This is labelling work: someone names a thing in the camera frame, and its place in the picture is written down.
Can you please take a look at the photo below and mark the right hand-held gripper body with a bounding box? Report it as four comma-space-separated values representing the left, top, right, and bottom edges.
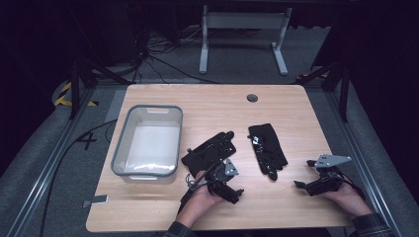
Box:
304, 153, 353, 198

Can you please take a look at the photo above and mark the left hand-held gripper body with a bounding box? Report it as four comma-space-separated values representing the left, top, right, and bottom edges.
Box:
205, 158, 240, 196

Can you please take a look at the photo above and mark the black glove with shiny print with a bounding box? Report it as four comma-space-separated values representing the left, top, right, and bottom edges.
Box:
247, 123, 289, 182

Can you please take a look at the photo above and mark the white plastic bin grey rim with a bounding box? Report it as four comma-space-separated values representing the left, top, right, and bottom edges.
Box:
111, 104, 184, 185

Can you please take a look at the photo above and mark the person's right hand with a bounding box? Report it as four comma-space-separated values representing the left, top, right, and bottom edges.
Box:
320, 182, 374, 217

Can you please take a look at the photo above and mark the person's left hand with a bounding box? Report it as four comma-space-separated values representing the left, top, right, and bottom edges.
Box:
176, 171, 225, 229

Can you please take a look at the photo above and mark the black metal stand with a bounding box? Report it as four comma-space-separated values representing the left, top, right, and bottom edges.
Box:
68, 58, 133, 120
295, 61, 351, 123

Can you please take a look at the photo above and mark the grey metal table clamp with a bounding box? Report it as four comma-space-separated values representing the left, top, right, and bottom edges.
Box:
82, 195, 110, 208

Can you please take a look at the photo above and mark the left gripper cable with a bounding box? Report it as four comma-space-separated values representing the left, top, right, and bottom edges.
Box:
178, 147, 220, 213

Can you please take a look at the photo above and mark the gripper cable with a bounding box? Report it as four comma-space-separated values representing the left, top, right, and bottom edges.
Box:
341, 172, 367, 200
178, 147, 220, 213

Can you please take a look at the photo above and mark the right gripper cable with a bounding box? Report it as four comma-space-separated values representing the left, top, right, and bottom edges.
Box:
341, 172, 367, 200

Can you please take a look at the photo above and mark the aluminium floor rail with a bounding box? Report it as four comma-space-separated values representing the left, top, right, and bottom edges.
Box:
5, 88, 97, 237
324, 88, 403, 237

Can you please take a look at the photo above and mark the tangle of floor cables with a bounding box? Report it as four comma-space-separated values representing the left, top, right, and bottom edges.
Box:
132, 24, 220, 85

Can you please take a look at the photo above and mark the black floor cable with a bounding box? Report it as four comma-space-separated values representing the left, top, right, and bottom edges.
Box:
39, 118, 119, 237

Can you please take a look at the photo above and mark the white metal desk frame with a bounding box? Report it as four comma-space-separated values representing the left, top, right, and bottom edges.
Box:
199, 4, 293, 76

